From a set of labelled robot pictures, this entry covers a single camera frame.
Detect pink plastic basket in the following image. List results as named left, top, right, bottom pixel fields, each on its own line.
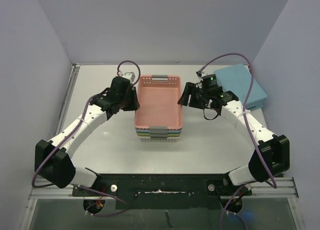
left=134, top=75, right=183, bottom=130

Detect blue plastic basket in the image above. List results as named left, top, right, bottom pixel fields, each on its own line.
left=214, top=64, right=267, bottom=110
left=135, top=128, right=182, bottom=134

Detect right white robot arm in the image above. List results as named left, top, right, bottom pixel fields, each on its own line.
left=177, top=74, right=290, bottom=194

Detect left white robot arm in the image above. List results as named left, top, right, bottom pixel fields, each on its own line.
left=34, top=72, right=140, bottom=195

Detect green plastic basket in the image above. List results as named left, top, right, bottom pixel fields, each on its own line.
left=136, top=131, right=181, bottom=137

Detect white plastic basket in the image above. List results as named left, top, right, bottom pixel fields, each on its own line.
left=138, top=136, right=180, bottom=142

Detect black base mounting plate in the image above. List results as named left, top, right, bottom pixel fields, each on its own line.
left=72, top=173, right=239, bottom=213

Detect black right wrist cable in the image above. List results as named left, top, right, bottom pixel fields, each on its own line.
left=202, top=106, right=222, bottom=121

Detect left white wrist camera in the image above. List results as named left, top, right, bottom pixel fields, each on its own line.
left=117, top=71, right=136, bottom=84

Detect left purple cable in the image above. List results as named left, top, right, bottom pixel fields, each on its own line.
left=31, top=60, right=141, bottom=188

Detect aluminium frame rail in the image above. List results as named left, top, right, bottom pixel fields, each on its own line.
left=247, top=177, right=300, bottom=198

